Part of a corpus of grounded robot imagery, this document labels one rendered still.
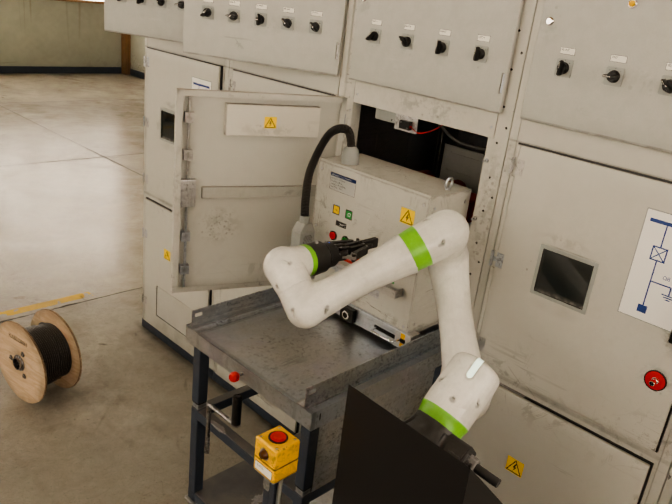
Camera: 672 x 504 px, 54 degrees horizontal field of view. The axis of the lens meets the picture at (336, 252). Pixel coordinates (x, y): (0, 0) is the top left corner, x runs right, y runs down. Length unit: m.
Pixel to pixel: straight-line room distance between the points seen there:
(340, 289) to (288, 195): 0.85
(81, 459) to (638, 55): 2.54
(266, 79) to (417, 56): 0.77
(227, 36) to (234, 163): 0.51
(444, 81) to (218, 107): 0.77
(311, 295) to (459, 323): 0.42
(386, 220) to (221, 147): 0.66
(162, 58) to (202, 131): 1.11
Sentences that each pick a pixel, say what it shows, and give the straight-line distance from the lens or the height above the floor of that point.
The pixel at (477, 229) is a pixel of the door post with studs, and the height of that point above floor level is 1.27.
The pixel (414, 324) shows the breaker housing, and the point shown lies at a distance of 2.21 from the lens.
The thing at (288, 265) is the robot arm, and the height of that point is 1.25.
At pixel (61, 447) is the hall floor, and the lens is 3.19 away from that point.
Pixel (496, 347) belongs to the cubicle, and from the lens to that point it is 2.24.
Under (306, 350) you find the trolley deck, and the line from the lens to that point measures 2.18.
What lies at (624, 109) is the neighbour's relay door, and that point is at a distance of 1.93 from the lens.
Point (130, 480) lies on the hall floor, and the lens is 2.98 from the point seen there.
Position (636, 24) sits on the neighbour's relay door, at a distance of 1.93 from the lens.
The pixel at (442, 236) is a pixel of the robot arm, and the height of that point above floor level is 1.38.
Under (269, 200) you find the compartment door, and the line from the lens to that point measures 2.52.
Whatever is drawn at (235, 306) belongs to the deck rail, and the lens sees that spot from 2.34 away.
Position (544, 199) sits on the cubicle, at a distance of 2.05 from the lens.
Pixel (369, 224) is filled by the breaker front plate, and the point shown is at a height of 1.23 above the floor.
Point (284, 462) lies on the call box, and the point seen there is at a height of 0.85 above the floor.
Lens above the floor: 1.93
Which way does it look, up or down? 21 degrees down
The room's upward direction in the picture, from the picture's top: 7 degrees clockwise
